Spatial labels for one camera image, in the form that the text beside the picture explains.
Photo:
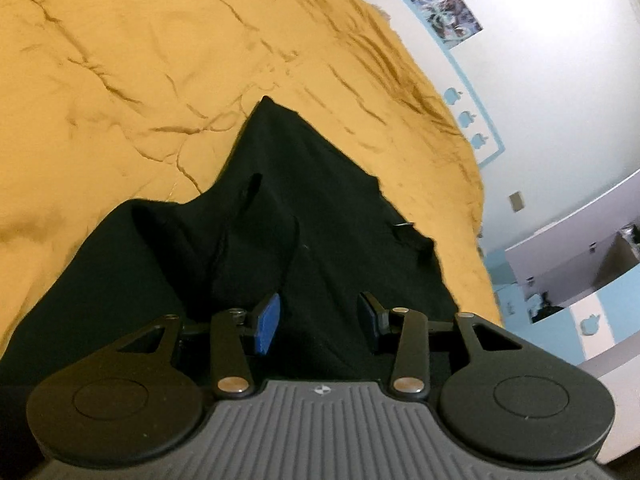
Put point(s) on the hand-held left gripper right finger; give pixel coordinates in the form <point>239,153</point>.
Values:
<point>367,321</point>

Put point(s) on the black shorts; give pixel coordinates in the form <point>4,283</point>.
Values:
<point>310,210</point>

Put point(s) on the white blue-edged headboard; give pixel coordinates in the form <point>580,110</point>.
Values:
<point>440,75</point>

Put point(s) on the anime wall poster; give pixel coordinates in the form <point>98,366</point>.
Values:
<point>447,7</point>

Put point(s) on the blue apple sticker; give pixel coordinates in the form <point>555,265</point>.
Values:
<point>479,139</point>
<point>452,95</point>
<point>591,324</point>
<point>467,118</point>

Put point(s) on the yellow blanket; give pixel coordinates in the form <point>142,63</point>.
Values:
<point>150,60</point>

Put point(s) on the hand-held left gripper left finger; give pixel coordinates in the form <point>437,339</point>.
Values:
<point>267,324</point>

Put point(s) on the lilac and blue shelf unit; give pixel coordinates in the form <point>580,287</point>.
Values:
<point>550,250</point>

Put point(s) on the beige wall socket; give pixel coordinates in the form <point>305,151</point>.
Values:
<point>516,201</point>

